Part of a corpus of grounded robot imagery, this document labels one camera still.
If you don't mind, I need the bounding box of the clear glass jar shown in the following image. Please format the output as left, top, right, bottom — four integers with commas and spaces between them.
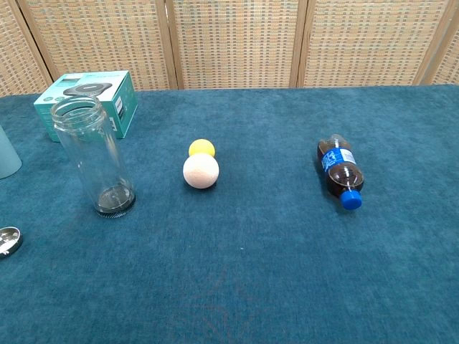
49, 94, 137, 219

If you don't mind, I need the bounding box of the pale pink ball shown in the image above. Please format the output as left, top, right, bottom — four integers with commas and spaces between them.
182, 153, 220, 189

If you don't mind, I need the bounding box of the teal velvet tablecloth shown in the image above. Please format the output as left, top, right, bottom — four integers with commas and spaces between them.
0, 84, 459, 344

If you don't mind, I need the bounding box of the light teal cup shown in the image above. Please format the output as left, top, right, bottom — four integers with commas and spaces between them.
0, 125, 23, 180

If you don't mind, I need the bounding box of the woven folding screen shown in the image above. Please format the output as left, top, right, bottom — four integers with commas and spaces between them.
0, 0, 459, 98

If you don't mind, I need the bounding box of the cola bottle with blue cap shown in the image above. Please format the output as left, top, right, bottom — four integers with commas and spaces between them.
316, 133, 365, 210

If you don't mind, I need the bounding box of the teal product box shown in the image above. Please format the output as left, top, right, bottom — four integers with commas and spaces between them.
33, 70, 139, 143

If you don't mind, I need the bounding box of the yellow ball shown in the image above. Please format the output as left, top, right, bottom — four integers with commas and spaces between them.
188, 138, 217, 158

